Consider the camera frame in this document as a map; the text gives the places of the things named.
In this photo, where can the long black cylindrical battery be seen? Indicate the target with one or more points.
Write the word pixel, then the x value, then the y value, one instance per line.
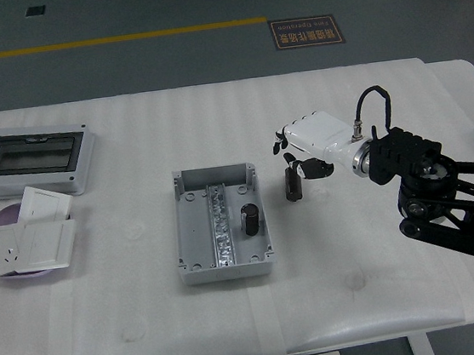
pixel 293 188

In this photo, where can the white wall switch panel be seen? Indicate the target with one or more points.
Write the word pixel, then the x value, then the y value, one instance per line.
pixel 45 203
pixel 43 246

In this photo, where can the silver metal mounting rail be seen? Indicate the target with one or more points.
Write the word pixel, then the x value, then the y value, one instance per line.
pixel 222 230

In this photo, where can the black floor outlet cover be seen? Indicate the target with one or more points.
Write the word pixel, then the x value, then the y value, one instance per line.
pixel 35 11

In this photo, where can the brown floor sign orange text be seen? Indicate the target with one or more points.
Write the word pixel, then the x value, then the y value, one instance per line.
pixel 306 32

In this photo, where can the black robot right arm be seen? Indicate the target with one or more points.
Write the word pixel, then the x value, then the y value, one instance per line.
pixel 405 154

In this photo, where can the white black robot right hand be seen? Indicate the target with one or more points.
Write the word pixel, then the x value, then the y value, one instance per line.
pixel 322 135

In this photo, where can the white foam mat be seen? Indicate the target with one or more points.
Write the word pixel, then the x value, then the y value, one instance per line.
pixel 214 124

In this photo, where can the white table leg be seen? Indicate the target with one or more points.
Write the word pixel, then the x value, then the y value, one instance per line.
pixel 420 348

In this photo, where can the grey distribution box dark window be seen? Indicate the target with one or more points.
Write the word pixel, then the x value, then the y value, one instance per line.
pixel 29 156

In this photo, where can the open grey plastic box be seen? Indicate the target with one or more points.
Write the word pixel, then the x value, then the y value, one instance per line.
pixel 196 233

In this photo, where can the yellow floor line tape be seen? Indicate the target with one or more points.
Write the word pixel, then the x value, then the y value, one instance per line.
pixel 118 39

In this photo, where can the purple round plate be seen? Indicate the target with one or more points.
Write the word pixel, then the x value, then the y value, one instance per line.
pixel 4 217

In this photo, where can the short black cylindrical battery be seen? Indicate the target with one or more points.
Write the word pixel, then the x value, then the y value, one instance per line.
pixel 250 221

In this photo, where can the white tape strip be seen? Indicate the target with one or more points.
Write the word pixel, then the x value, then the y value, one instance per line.
pixel 61 343
pixel 473 305

